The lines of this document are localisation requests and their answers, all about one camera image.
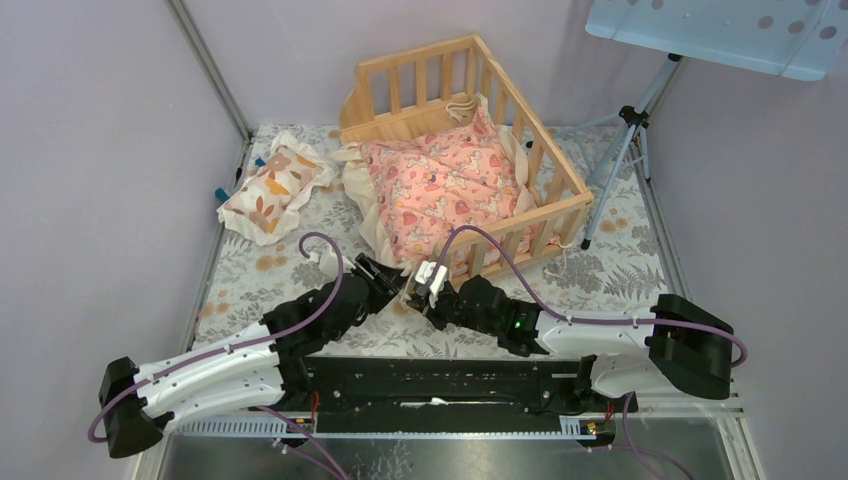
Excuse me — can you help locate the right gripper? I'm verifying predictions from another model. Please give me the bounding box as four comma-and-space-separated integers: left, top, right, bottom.
408, 284, 500, 338

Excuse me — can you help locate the pink patterned bed cushion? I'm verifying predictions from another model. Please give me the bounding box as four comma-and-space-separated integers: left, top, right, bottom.
333, 97, 537, 272

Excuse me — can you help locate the wooden pet bed frame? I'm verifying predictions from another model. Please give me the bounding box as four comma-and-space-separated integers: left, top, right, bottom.
340, 35, 594, 281

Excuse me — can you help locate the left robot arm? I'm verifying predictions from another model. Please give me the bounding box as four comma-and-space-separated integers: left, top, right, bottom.
98, 254, 408, 458

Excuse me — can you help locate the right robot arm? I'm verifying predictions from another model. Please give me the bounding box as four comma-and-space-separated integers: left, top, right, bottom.
401, 261, 747, 412

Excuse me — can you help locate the floral small pillow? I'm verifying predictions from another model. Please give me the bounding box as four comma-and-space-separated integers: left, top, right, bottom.
217, 131, 336, 246

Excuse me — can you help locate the floral table mat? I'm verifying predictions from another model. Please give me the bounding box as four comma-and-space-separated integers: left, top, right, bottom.
193, 123, 691, 363

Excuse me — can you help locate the blue toy item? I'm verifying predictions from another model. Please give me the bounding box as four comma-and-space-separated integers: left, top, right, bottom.
214, 157, 268, 206

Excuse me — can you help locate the black tripod stand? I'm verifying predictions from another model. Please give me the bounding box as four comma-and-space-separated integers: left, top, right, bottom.
555, 53, 683, 250

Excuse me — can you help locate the grey diagonal pole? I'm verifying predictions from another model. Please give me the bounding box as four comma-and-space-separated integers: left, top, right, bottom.
164, 0, 253, 143

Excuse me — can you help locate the light blue perforated panel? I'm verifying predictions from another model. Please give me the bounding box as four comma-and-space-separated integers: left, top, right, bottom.
585, 0, 847, 82

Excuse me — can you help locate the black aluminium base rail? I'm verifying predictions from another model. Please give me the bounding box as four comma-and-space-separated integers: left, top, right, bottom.
145, 352, 744, 439

